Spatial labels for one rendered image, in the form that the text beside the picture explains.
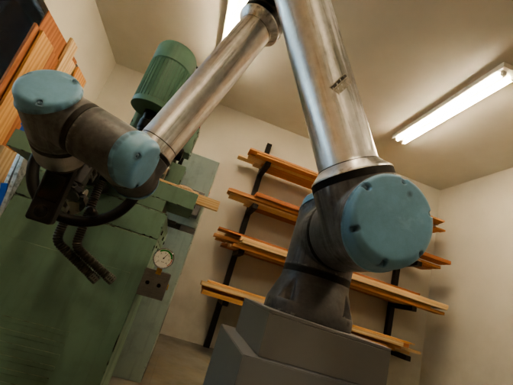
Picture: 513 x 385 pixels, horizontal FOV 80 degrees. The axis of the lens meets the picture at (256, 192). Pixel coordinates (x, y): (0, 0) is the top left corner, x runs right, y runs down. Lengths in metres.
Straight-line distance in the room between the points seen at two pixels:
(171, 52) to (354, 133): 1.00
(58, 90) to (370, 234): 0.51
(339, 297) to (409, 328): 3.79
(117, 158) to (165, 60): 0.93
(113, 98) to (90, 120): 3.57
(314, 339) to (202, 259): 2.94
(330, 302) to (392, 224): 0.22
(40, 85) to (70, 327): 0.72
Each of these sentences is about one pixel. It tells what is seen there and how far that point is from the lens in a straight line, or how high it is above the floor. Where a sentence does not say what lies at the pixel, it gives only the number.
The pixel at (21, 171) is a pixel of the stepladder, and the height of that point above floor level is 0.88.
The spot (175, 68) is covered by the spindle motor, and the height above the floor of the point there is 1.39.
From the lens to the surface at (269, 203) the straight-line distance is 3.17.
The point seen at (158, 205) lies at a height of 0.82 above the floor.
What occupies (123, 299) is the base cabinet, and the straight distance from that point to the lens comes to 1.06.
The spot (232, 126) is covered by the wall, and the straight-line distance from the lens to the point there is 3.92.
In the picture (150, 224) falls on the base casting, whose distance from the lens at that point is 1.06.
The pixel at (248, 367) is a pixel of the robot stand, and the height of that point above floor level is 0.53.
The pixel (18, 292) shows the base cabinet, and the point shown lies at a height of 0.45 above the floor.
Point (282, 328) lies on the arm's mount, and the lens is 0.56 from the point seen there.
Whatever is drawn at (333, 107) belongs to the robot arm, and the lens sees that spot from 0.57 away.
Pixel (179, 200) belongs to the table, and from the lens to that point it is 1.07.
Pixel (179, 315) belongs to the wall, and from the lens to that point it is 3.49.
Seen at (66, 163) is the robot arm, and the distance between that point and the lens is 0.64.
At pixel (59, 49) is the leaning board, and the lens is 3.18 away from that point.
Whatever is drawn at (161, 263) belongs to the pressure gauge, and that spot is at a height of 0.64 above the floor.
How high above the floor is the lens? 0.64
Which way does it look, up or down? 18 degrees up
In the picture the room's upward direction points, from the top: 17 degrees clockwise
